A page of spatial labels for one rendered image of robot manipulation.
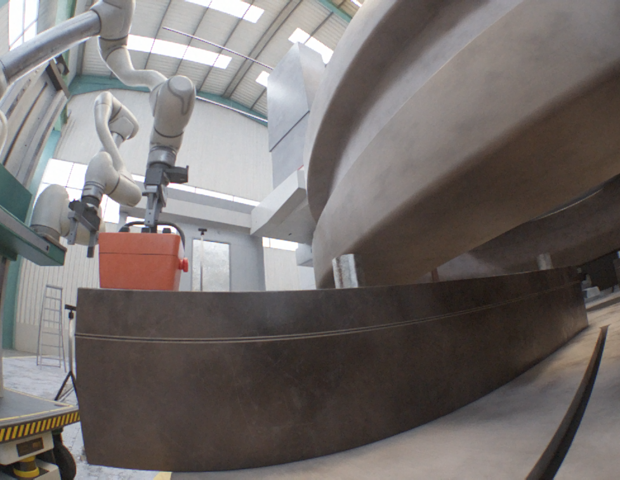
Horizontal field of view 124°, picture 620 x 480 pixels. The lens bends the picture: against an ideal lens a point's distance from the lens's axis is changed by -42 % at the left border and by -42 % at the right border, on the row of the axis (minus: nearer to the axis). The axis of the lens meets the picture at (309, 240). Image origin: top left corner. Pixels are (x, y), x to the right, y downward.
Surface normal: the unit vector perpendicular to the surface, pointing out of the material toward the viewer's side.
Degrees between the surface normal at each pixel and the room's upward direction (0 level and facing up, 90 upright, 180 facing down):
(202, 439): 90
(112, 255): 97
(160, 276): 97
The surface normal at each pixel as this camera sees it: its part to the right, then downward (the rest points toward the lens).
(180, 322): 0.32, -0.37
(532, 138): 0.11, 0.93
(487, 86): -0.86, -0.10
